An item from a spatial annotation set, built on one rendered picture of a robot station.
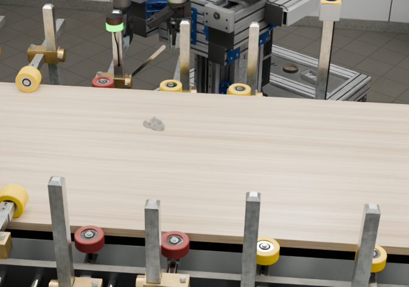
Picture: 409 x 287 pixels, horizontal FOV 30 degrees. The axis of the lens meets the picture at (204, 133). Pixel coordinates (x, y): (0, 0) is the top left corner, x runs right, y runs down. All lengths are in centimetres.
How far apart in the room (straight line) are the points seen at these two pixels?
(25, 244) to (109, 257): 24
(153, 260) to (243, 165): 55
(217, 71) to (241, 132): 119
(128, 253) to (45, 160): 41
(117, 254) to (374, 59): 326
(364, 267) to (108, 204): 74
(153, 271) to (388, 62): 344
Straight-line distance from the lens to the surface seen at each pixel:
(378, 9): 554
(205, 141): 246
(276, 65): 450
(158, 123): 254
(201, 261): 221
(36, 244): 227
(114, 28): 275
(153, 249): 191
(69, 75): 484
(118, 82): 291
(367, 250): 190
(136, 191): 224
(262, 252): 203
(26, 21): 565
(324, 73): 285
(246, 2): 320
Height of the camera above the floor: 222
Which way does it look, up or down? 32 degrees down
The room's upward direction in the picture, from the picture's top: 1 degrees clockwise
